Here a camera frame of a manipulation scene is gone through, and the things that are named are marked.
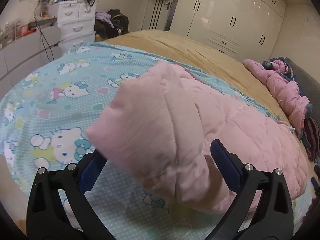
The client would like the pink quilted jacket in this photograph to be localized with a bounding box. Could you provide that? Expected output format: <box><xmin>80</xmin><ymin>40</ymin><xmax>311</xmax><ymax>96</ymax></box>
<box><xmin>86</xmin><ymin>61</ymin><xmax>309</xmax><ymax>213</ymax></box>

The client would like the purple clothes pile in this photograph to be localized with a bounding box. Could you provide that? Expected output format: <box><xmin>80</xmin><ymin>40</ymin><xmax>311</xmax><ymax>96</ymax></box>
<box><xmin>95</xmin><ymin>11</ymin><xmax>114</xmax><ymax>28</ymax></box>

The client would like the white bedroom door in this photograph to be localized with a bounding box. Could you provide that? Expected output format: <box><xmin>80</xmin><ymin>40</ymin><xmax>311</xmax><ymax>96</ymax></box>
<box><xmin>140</xmin><ymin>0</ymin><xmax>175</xmax><ymax>30</ymax></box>

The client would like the blue Hello Kitty blanket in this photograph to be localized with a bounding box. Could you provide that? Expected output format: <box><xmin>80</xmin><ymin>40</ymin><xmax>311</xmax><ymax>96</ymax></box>
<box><xmin>0</xmin><ymin>41</ymin><xmax>313</xmax><ymax>240</ymax></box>

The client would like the dark striped cloth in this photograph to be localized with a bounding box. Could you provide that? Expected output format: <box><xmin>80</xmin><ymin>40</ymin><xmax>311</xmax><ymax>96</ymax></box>
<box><xmin>302</xmin><ymin>117</ymin><xmax>319</xmax><ymax>162</ymax></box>

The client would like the pink crumpled comforter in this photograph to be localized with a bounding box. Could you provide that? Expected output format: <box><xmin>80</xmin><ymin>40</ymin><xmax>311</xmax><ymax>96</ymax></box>
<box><xmin>242</xmin><ymin>57</ymin><xmax>312</xmax><ymax>139</ymax></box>

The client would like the grey headboard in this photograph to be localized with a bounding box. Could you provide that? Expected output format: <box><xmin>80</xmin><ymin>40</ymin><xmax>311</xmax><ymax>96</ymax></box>
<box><xmin>285</xmin><ymin>57</ymin><xmax>320</xmax><ymax>124</ymax></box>

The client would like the tan bed cover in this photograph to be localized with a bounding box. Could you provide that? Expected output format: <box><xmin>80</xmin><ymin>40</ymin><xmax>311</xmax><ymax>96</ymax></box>
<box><xmin>104</xmin><ymin>30</ymin><xmax>305</xmax><ymax>138</ymax></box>

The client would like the grey desk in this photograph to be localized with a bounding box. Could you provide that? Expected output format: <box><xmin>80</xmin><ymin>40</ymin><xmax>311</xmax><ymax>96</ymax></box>
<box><xmin>0</xmin><ymin>26</ymin><xmax>62</xmax><ymax>98</ymax></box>

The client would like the white wardrobe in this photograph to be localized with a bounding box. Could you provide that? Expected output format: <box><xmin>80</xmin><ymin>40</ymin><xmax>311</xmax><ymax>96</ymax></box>
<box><xmin>186</xmin><ymin>0</ymin><xmax>287</xmax><ymax>61</ymax></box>

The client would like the white drawer cabinet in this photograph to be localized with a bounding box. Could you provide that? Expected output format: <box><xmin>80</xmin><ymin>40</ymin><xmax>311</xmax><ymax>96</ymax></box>
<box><xmin>49</xmin><ymin>0</ymin><xmax>97</xmax><ymax>53</ymax></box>

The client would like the black bag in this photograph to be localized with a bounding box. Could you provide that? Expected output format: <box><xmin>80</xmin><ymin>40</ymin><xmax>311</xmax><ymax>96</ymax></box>
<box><xmin>94</xmin><ymin>9</ymin><xmax>129</xmax><ymax>39</ymax></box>

